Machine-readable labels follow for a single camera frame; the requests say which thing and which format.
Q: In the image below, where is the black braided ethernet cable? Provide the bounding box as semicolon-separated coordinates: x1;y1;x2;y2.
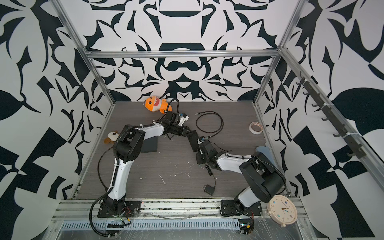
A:
194;110;225;135

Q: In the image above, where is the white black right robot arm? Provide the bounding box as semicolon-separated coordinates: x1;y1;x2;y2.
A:
192;137;286;209

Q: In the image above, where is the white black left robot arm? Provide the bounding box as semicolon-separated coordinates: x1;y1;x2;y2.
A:
103;111;190;209

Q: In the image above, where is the orange plush fish toy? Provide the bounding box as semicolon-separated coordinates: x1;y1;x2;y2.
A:
145;96;173;114

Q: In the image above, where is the white double-sided tape roll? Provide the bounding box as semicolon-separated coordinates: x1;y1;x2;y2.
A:
249;122;264;135

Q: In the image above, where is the blue glasses case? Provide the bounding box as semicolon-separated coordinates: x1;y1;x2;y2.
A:
256;146;275;161

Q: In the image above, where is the small brown plush toy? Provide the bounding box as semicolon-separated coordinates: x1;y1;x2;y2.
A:
104;132;119;145

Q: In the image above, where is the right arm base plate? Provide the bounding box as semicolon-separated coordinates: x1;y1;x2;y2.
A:
220;200;263;217

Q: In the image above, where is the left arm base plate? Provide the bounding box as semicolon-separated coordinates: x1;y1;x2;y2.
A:
97;201;142;218

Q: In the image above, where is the cream round wall clock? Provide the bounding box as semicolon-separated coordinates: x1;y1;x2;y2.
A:
267;195;298;227

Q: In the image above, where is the aluminium frame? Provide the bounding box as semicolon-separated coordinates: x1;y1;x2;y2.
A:
51;1;384;188

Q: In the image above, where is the grey wall hook rail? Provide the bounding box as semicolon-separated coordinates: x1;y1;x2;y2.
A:
297;72;367;159

